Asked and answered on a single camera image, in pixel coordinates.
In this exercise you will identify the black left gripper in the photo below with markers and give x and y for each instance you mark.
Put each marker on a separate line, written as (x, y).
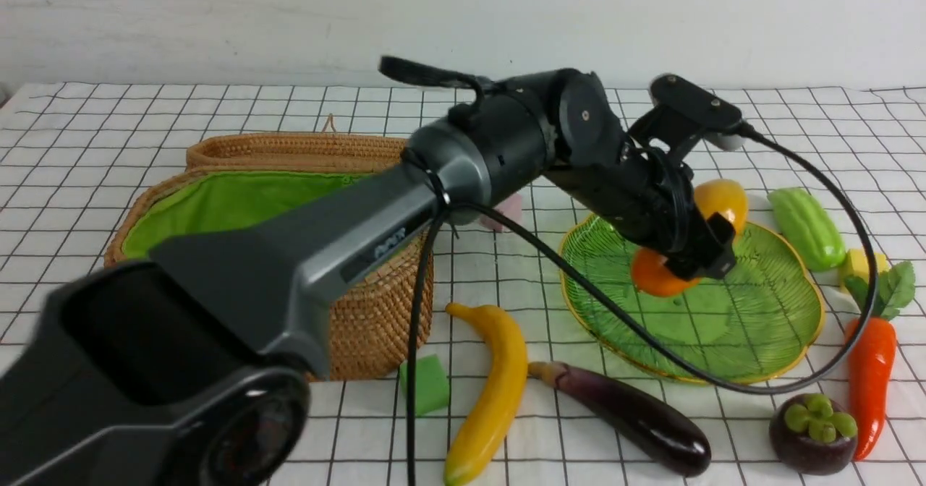
(647, 198)

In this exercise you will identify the orange yellow toy mango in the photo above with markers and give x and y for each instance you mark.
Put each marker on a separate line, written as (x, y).
(647, 269)

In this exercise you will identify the dark purple toy eggplant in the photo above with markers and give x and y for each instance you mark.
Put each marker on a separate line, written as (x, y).
(660, 431)

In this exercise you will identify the orange toy carrot green leaves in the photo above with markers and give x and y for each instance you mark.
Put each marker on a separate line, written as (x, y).
(870, 363)

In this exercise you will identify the purple toy mangosteen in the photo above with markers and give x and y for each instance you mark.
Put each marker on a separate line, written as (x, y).
(813, 435)

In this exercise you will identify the yellow toy banana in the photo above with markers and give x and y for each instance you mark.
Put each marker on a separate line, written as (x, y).
(485, 429)

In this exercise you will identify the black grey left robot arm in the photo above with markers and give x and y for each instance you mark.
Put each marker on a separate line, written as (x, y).
(189, 367)

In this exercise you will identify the green leaf-shaped glass plate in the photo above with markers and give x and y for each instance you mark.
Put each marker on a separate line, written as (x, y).
(754, 325)

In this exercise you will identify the yellow foam cube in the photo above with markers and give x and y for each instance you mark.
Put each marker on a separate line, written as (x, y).
(856, 264)

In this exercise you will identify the pink foam cube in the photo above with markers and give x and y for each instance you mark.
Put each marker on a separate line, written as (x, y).
(511, 208)

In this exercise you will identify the white grid tablecloth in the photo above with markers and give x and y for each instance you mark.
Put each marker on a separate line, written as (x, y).
(74, 156)

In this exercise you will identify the green foam cube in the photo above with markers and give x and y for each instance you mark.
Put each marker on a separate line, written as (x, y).
(431, 388)

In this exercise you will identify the woven rattan basket lid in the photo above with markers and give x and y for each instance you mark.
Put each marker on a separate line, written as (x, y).
(321, 152)

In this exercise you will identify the woven rattan basket green lining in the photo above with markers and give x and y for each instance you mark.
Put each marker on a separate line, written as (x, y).
(368, 326)

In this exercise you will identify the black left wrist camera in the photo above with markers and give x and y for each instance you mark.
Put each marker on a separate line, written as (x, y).
(684, 114)

